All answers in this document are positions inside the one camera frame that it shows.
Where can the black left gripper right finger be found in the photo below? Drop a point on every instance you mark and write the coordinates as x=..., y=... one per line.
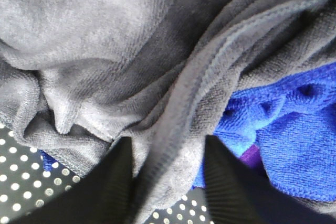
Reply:
x=236, y=194

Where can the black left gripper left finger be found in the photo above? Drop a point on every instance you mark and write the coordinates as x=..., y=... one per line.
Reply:
x=103, y=196

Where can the dark grey towel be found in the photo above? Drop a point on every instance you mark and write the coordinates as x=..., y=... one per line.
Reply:
x=76, y=75

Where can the purple cloth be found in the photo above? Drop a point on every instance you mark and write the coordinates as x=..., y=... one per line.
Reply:
x=251, y=157

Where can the grey perforated plastic basket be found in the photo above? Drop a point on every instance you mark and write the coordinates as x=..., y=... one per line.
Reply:
x=25, y=186

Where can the blue microfibre cloth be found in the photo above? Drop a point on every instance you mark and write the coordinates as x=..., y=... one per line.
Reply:
x=292, y=124

